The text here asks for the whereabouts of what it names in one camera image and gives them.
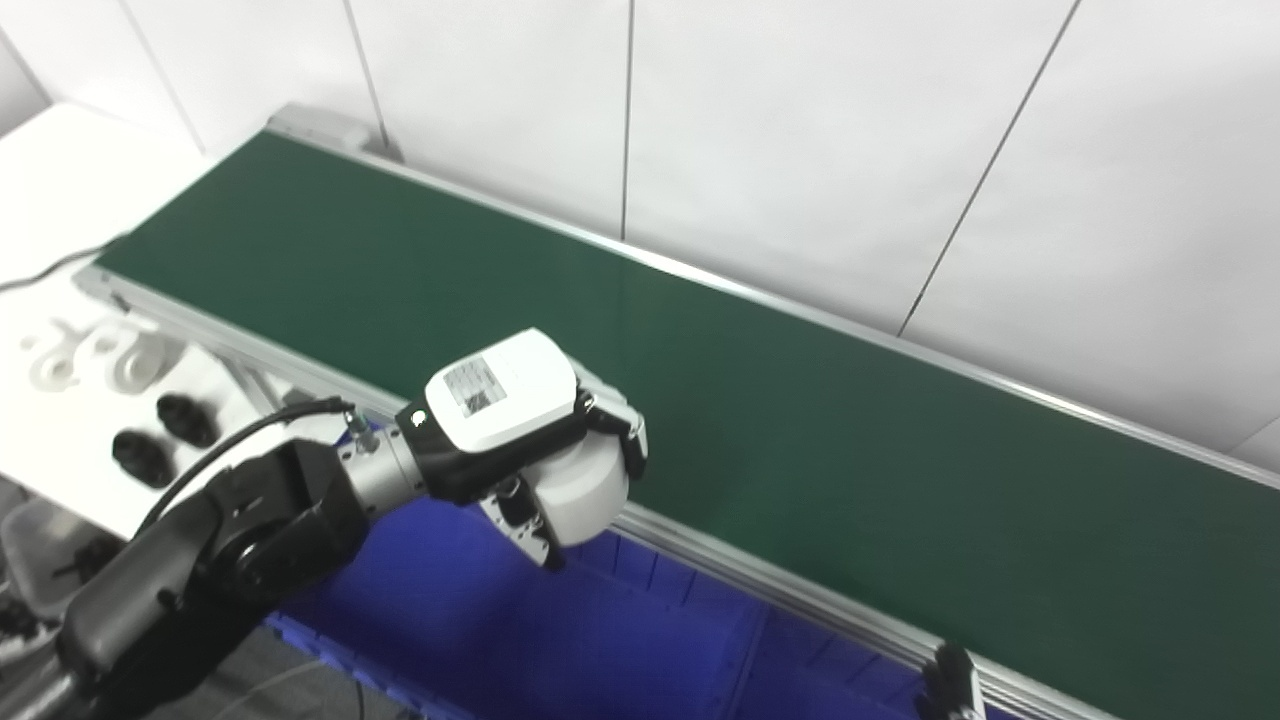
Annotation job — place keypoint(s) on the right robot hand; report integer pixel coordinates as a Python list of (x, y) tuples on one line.
[(952, 685)]

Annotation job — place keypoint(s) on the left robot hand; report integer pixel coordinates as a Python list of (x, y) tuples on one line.
[(500, 400)]

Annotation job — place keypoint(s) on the white cylindrical plastic part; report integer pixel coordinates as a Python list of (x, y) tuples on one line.
[(140, 358), (590, 490)]

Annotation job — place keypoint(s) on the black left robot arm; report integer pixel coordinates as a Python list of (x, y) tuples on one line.
[(230, 540)]

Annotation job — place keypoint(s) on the blue plastic bin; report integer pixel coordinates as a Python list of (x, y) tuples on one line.
[(560, 640), (830, 690)]

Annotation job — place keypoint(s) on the green conveyor belt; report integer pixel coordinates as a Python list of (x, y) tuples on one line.
[(800, 420), (700, 540)]

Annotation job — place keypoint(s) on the black plastic part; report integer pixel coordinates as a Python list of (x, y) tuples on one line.
[(145, 458), (188, 420), (90, 560)]

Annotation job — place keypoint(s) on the clear plastic container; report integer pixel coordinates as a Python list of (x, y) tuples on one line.
[(40, 550)]

